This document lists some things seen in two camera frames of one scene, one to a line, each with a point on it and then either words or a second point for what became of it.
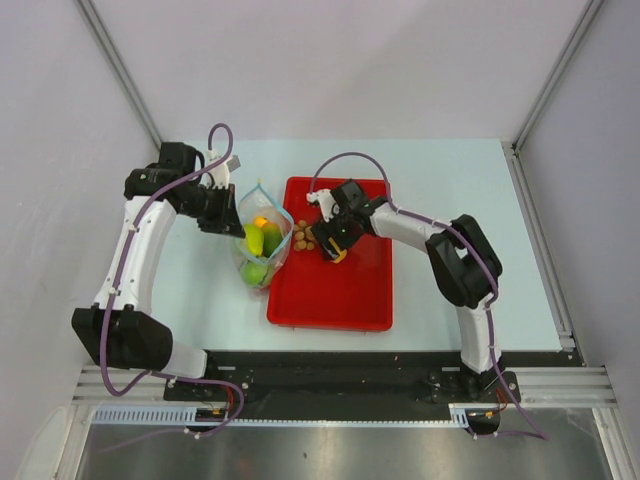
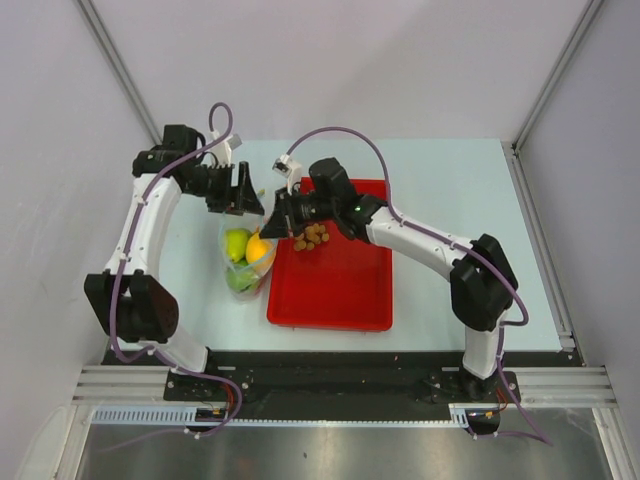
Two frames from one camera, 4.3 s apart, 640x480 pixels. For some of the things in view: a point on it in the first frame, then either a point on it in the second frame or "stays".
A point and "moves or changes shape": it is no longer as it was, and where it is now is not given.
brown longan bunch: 303,236 stays
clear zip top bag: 269,238 moves or changes shape
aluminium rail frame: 586,385 stays
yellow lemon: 340,257 to 260,253
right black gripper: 325,230 to 277,224
